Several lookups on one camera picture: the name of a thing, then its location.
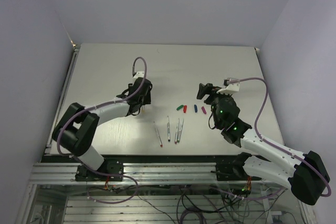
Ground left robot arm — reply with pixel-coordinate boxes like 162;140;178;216
52;77;153;180

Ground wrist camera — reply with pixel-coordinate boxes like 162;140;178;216
132;71;145;79
216;78;240;95

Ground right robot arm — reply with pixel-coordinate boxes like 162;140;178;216
196;79;331;206

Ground aluminium frame rail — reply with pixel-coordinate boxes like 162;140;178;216
28;163;247;186

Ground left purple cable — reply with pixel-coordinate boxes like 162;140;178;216
56;56;148;156

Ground white pen, green end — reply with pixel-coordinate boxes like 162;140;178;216
176;120;184;143

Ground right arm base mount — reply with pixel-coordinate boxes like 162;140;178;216
211;152;252;182

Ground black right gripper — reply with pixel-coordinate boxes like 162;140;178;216
197;83;231;127

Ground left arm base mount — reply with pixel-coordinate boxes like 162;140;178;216
75;159;124;182

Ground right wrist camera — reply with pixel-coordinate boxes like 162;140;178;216
216;78;240;95

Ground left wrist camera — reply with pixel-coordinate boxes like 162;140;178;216
132;71;145;79

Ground white pen, magenta end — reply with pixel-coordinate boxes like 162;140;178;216
174;119;180;144

